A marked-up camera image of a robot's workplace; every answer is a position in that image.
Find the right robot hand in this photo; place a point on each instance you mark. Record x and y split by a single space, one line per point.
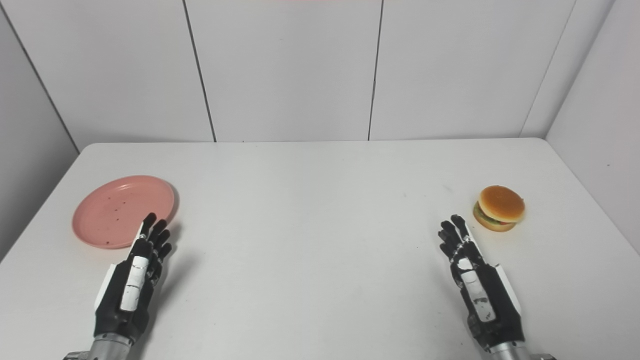
482 295

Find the toy hamburger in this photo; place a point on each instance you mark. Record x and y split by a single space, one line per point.
500 207

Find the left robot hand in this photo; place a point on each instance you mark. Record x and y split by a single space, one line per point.
131 295

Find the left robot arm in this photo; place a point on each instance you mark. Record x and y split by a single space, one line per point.
102 350

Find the pink round plate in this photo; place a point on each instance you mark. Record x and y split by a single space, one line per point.
120 210

